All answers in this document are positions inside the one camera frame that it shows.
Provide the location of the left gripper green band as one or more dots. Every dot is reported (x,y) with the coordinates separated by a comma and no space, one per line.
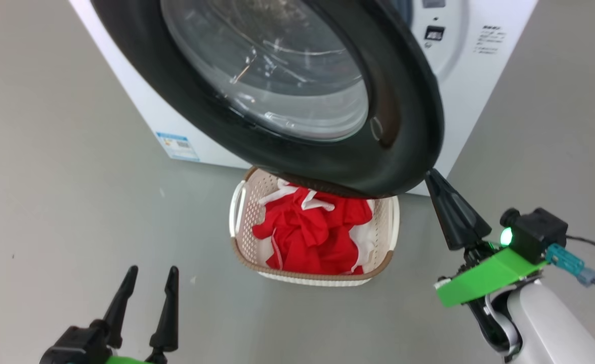
(130,361)

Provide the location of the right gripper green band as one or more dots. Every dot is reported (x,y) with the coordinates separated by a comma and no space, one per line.
(490,275)

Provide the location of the black round glass washer door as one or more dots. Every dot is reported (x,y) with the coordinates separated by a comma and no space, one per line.
(404,126)

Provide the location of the white front-load washing machine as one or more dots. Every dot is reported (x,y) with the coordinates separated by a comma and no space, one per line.
(479,101)

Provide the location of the cream perforated laundry basket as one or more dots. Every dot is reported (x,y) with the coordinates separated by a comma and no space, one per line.
(244,222)

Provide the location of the blue energy label sticker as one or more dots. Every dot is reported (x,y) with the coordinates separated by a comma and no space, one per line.
(177,146)

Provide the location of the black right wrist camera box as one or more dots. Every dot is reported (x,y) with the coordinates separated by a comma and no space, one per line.
(540,232)

